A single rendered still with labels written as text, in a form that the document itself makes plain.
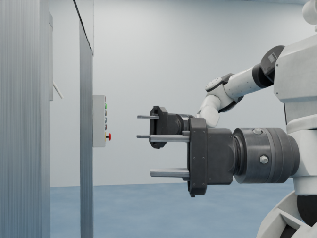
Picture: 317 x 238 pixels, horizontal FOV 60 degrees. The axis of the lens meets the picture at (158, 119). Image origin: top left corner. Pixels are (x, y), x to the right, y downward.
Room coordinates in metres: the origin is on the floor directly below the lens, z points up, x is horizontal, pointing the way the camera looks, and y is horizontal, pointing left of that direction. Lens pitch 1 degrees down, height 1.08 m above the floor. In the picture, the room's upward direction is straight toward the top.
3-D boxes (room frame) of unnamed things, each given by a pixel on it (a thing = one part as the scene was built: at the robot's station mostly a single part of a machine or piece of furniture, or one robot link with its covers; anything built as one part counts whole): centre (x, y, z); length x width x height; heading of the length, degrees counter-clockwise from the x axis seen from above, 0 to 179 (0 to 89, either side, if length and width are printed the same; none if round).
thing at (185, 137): (0.44, -0.02, 1.05); 0.06 x 0.03 x 0.02; 91
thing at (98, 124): (1.43, 0.31, 1.05); 0.17 x 0.06 x 0.26; 9
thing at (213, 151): (0.44, -0.11, 1.02); 0.12 x 0.10 x 0.13; 91
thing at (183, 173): (0.44, -0.02, 0.99); 0.06 x 0.03 x 0.02; 91
